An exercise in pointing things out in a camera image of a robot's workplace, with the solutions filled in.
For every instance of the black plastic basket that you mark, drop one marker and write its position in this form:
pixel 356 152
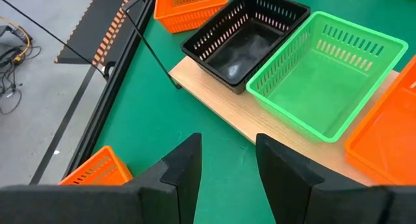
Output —
pixel 243 55

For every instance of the black table frame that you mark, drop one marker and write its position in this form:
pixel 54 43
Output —
pixel 109 87

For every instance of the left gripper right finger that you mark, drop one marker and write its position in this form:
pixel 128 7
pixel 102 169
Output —
pixel 299 191

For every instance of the green table mat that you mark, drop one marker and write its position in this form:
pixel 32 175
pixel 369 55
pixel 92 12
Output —
pixel 162 120

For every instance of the green plastic basket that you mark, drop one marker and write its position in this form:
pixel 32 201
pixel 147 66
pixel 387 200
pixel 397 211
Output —
pixel 308 97

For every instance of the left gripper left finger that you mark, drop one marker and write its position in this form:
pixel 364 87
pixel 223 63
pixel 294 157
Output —
pixel 175 185

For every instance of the black hazard-striped floor mat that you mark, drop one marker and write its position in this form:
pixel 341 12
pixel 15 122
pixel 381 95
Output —
pixel 87 29

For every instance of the orange plastic basket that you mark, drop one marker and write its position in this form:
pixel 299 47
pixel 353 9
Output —
pixel 118 172
pixel 195 6
pixel 390 136

